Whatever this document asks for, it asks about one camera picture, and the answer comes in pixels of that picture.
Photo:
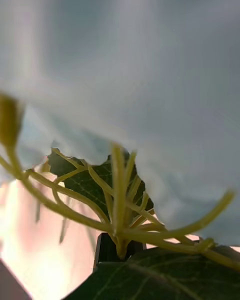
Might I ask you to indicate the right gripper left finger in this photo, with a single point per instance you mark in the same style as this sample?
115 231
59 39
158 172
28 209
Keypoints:
106 248

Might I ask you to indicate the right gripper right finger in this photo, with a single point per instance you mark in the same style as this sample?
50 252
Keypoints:
137 248

